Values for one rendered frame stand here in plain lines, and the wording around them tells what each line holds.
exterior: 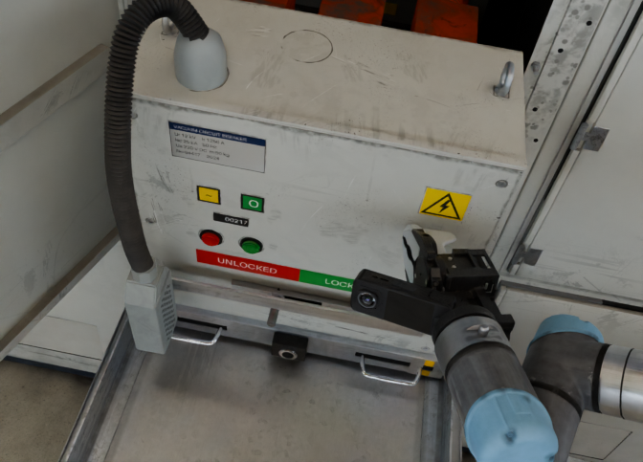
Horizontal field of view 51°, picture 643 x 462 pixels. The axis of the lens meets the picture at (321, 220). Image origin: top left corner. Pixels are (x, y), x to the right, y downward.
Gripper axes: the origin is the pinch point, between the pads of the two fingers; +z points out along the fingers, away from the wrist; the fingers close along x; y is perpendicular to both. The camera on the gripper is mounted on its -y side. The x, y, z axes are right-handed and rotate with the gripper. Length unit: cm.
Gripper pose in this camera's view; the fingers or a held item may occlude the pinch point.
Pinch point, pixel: (405, 232)
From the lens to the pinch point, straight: 88.5
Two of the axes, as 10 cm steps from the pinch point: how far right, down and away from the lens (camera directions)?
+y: 9.9, -0.1, 1.5
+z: -1.3, -5.5, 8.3
